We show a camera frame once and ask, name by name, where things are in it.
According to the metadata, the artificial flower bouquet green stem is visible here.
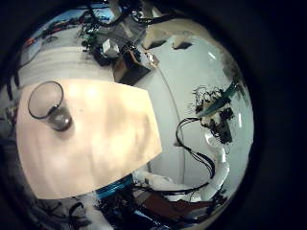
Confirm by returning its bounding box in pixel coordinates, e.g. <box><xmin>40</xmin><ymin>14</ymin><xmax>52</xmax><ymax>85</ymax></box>
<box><xmin>195</xmin><ymin>54</ymin><xmax>251</xmax><ymax>117</ymax></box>

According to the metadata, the clear glass vase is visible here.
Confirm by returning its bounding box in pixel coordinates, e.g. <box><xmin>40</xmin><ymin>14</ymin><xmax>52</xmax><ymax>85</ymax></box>
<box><xmin>27</xmin><ymin>80</ymin><xmax>74</xmax><ymax>132</ymax></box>

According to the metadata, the black equipment box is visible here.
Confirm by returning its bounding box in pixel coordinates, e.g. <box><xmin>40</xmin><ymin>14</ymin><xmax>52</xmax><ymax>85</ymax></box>
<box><xmin>112</xmin><ymin>50</ymin><xmax>153</xmax><ymax>86</ymax></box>

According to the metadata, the blue strip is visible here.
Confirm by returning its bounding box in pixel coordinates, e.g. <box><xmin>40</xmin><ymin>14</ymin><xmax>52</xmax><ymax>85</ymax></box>
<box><xmin>95</xmin><ymin>174</ymin><xmax>134</xmax><ymax>201</ymax></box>

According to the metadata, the small white box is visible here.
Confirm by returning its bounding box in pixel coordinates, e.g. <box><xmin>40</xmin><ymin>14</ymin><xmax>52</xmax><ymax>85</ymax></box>
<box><xmin>101</xmin><ymin>38</ymin><xmax>121</xmax><ymax>59</ymax></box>

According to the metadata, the black cable bundle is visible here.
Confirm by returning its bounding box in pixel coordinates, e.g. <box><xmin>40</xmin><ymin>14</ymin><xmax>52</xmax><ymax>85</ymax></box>
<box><xmin>175</xmin><ymin>116</ymin><xmax>217</xmax><ymax>180</ymax></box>

